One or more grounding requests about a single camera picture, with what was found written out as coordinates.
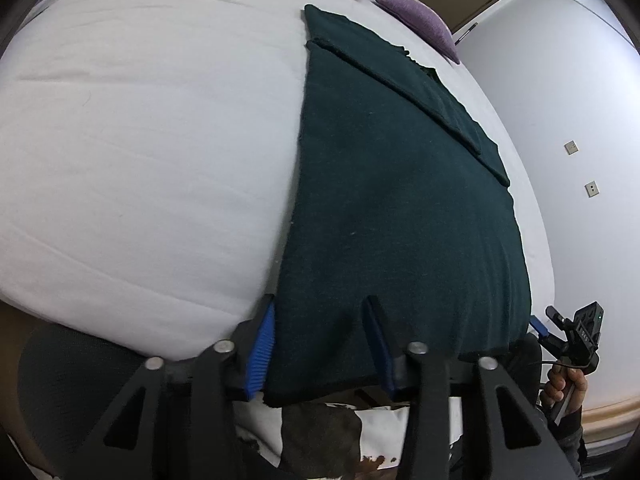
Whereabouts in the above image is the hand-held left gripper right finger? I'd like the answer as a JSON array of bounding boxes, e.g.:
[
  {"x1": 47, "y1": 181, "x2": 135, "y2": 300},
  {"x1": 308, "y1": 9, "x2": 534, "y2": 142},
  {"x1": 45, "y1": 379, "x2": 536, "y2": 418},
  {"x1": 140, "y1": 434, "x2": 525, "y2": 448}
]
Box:
[{"x1": 361, "y1": 294, "x2": 581, "y2": 480}]

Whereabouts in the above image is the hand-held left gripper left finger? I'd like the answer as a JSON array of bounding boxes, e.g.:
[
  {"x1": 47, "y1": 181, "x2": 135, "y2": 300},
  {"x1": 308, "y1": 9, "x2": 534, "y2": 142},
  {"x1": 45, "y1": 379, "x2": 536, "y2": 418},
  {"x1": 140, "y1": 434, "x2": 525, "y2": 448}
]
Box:
[{"x1": 75, "y1": 294, "x2": 281, "y2": 480}]

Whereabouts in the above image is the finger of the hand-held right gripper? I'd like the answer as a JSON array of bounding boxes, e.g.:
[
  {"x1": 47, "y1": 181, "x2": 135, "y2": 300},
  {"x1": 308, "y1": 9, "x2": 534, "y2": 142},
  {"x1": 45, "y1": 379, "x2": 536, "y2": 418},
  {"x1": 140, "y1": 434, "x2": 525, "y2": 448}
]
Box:
[
  {"x1": 545, "y1": 305, "x2": 574, "y2": 332},
  {"x1": 529, "y1": 314, "x2": 565, "y2": 348}
]

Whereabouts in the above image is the dark green knit sweater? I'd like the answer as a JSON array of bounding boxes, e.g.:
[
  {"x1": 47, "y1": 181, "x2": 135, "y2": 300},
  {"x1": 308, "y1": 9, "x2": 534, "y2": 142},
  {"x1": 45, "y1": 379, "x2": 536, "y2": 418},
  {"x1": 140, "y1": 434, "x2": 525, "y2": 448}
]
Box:
[{"x1": 261, "y1": 4, "x2": 533, "y2": 408}]

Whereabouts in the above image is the person's right forearm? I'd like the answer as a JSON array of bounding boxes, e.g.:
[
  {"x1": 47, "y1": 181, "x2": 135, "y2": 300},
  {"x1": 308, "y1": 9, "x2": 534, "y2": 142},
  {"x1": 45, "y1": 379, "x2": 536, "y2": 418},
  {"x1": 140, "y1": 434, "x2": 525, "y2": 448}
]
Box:
[{"x1": 547, "y1": 402, "x2": 590, "y2": 480}]

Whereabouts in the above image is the person's right hand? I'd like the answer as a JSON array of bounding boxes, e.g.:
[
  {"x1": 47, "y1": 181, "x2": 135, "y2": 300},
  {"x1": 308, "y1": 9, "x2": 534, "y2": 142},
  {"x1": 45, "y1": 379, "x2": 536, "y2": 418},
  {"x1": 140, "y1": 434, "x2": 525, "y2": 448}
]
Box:
[{"x1": 540, "y1": 360, "x2": 589, "y2": 418}]

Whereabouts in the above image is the white brown patterned clothing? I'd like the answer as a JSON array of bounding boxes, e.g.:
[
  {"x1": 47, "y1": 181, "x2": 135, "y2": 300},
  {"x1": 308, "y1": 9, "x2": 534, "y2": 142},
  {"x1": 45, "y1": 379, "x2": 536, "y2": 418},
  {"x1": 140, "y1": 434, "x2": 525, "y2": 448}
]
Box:
[{"x1": 234, "y1": 394, "x2": 468, "y2": 480}]

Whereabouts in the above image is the white bed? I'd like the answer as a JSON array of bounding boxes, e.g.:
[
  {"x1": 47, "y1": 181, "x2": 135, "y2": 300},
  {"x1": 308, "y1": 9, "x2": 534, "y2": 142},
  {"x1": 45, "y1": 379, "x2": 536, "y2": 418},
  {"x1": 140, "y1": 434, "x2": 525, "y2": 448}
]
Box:
[{"x1": 0, "y1": 0, "x2": 557, "y2": 463}]

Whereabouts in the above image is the purple pillow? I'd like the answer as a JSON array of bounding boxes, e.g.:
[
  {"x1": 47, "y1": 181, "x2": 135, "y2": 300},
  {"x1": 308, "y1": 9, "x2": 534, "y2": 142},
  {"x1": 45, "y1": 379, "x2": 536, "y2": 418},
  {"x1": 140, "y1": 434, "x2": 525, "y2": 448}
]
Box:
[{"x1": 375, "y1": 0, "x2": 462, "y2": 65}]

